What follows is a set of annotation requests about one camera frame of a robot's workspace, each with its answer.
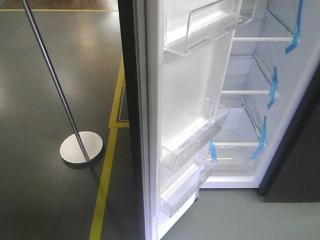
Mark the upper clear door bin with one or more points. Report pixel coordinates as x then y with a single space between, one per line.
190 24

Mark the metal stanchion pole with base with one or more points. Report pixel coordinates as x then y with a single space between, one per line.
81 147

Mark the clear crisper drawer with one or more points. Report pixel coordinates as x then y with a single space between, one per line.
234 161

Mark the clear door bin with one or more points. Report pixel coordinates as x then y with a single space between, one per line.
181 140
185 182
190 24

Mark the fridge door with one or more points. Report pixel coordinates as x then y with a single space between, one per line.
162 88

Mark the lower clear door bin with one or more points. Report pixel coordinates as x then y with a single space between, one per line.
185 182

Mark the dark fridge body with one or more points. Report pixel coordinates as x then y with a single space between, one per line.
272 63

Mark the middle clear door bin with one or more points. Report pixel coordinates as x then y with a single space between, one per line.
181 140

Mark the dark floor sign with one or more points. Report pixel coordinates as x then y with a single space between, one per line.
123 112

